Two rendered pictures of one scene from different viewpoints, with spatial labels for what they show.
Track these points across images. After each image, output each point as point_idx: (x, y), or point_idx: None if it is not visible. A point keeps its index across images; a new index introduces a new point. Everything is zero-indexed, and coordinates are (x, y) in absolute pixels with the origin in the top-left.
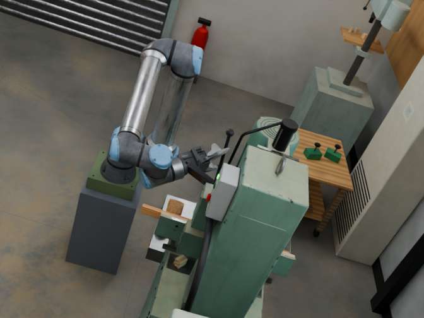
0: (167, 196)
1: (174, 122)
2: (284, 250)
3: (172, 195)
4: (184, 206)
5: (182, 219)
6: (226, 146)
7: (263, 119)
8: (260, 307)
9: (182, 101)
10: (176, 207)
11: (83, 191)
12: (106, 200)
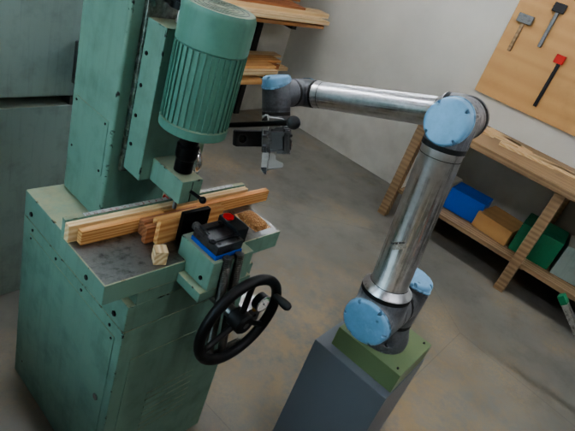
0: (275, 227)
1: (389, 228)
2: (91, 255)
3: (274, 232)
4: (251, 229)
5: (225, 191)
6: (271, 121)
7: (251, 14)
8: (60, 223)
9: (406, 190)
10: (251, 215)
11: None
12: (340, 321)
